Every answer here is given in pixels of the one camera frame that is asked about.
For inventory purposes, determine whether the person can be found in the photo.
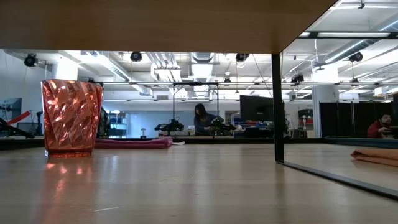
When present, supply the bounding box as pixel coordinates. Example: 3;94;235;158
366;113;393;139
193;103;220;136

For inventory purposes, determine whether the red bar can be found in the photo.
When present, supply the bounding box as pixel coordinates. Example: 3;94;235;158
6;110;32;126

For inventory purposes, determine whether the grey wall screen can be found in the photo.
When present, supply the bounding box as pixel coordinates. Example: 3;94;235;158
0;98;22;121

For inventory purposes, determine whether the long ceiling light fixture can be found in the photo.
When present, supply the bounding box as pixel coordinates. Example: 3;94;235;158
300;30;398;40

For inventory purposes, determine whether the red faceted plastic cup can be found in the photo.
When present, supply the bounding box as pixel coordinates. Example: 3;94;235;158
40;79;104;158

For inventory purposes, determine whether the pink folded cloth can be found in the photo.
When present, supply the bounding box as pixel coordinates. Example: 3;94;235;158
95;136;174;150

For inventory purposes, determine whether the black room partition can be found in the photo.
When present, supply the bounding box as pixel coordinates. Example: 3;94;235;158
319;101;394;138

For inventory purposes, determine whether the orange folded cloth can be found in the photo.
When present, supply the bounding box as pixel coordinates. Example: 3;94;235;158
350;148;398;168

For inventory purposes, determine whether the black metal station frame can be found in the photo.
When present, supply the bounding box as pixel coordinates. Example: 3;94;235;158
172;82;220;136

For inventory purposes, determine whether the wooden shelf with black frame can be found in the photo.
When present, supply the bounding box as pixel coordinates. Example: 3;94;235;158
0;0;398;200

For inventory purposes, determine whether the black computer monitor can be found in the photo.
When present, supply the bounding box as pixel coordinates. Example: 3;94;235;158
239;95;274;122

